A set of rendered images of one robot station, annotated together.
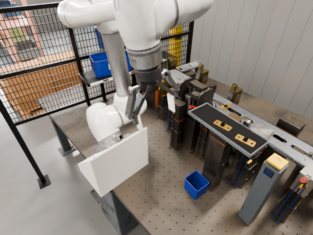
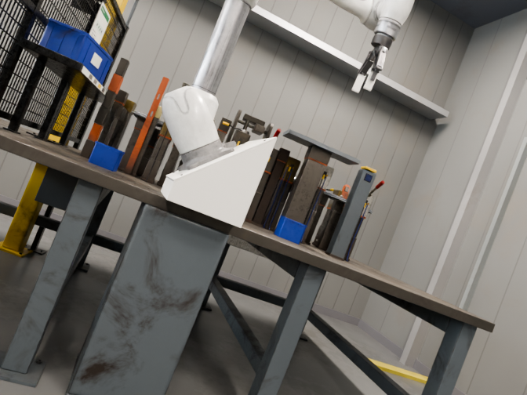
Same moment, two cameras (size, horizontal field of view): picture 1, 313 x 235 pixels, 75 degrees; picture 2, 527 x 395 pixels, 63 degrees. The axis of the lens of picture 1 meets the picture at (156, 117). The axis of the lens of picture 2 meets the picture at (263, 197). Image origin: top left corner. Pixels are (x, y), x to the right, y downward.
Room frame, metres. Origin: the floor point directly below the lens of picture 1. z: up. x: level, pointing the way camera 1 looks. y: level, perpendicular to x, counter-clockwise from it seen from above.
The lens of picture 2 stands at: (-0.01, 1.58, 0.78)
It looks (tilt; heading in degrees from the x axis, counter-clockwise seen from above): 2 degrees up; 296
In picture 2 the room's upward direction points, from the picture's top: 22 degrees clockwise
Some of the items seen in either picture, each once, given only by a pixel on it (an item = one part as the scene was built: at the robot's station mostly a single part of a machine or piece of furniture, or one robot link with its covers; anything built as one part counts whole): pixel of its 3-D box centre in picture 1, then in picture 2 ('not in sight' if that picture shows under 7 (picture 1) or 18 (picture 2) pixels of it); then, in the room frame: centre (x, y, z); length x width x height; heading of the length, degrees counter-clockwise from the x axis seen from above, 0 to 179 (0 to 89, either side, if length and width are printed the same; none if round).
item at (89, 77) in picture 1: (131, 66); (81, 82); (1.74, 0.23, 1.01); 0.90 x 0.22 x 0.03; 126
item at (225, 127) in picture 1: (222, 124); not in sight; (0.74, -0.31, 1.17); 0.08 x 0.04 x 0.01; 45
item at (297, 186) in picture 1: (293, 196); (353, 226); (0.54, -0.67, 0.88); 0.12 x 0.07 x 0.36; 126
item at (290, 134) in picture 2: (225, 126); (321, 147); (0.74, -0.33, 1.16); 0.37 x 0.14 x 0.02; 36
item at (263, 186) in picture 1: (259, 194); (350, 214); (0.53, -0.48, 0.92); 0.08 x 0.08 x 0.44; 36
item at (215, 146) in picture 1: (216, 158); (303, 193); (0.74, -0.33, 0.92); 0.10 x 0.08 x 0.45; 36
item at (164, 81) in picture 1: (161, 100); (160, 148); (1.40, -0.04, 0.87); 0.10 x 0.07 x 0.35; 126
